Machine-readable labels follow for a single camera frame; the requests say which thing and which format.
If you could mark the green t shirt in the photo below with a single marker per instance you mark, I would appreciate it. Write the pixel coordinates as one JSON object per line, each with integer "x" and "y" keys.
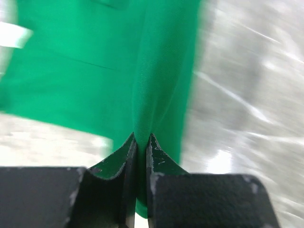
{"x": 106, "y": 67}

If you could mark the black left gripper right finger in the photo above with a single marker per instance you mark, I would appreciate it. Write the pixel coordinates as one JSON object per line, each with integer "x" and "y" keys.
{"x": 178, "y": 199}

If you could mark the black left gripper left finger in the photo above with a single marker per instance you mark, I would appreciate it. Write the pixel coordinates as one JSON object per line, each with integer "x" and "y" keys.
{"x": 102, "y": 196}

